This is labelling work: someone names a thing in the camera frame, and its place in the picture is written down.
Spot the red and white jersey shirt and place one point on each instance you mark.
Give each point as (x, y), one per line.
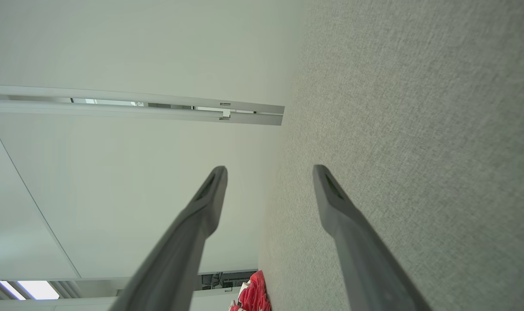
(255, 296)

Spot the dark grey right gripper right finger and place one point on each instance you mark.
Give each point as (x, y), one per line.
(365, 259)

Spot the bright ceiling light panel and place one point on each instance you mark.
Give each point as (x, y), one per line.
(35, 290)

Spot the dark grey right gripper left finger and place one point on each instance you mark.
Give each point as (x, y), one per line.
(180, 250)

